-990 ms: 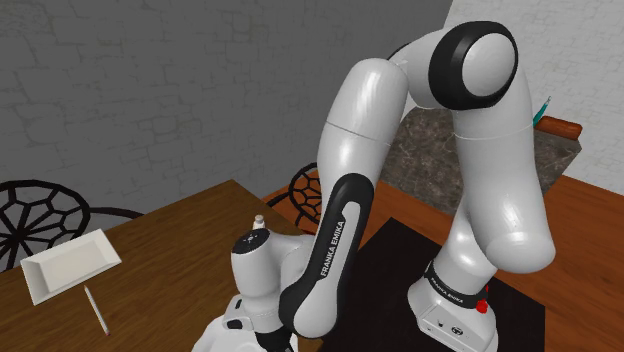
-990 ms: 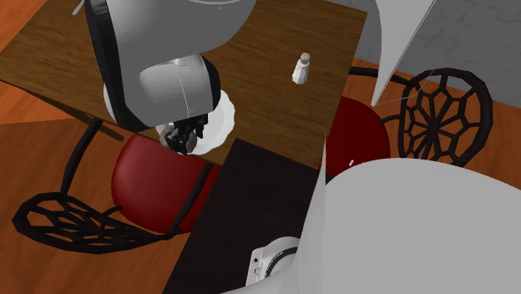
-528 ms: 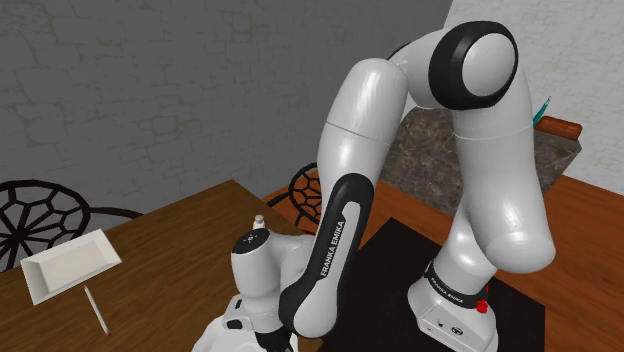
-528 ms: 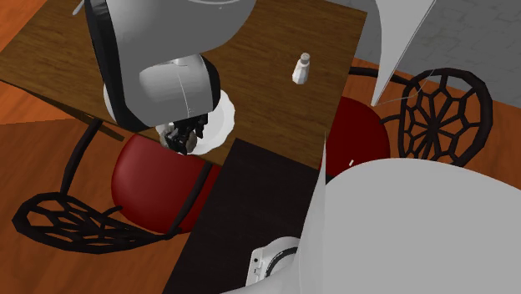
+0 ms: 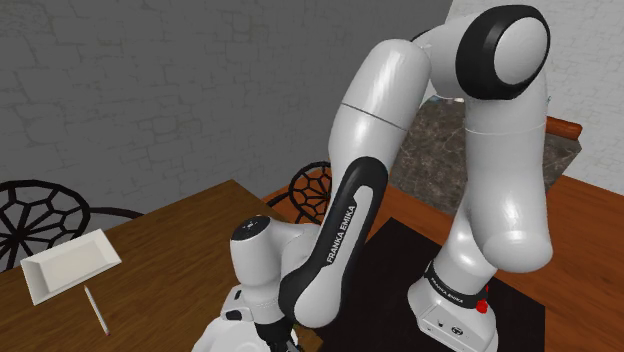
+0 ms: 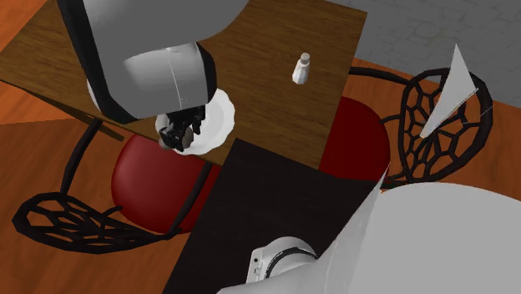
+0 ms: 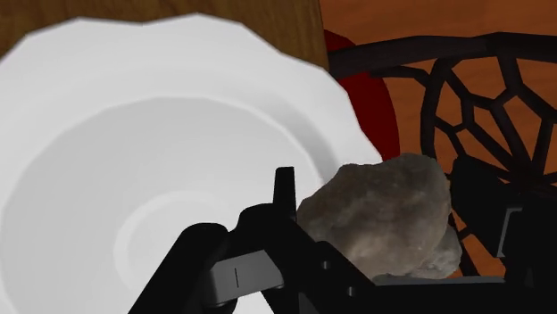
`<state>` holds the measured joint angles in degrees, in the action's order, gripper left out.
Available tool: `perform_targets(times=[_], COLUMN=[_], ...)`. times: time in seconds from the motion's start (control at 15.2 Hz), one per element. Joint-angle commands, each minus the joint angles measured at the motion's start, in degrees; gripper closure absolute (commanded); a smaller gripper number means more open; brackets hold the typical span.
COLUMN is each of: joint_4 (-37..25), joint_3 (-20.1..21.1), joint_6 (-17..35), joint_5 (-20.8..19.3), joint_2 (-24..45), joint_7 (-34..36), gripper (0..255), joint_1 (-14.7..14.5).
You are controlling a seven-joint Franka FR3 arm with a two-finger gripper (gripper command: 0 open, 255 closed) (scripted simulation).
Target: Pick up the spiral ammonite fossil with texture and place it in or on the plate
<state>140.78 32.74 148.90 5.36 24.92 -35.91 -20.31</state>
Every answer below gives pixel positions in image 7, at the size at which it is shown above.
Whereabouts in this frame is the dark red round cushion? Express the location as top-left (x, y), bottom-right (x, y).
top-left (323, 29), bottom-right (402, 163)

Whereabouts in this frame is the white scalloped plate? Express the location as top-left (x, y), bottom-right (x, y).
top-left (0, 12), bottom-right (385, 314)

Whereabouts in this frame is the grey brown rock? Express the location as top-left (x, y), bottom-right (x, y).
top-left (295, 152), bottom-right (463, 282)

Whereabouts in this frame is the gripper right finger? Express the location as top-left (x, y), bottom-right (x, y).
top-left (449, 155), bottom-right (557, 289)

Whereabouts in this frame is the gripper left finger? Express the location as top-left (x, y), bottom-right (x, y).
top-left (128, 166), bottom-right (376, 314)

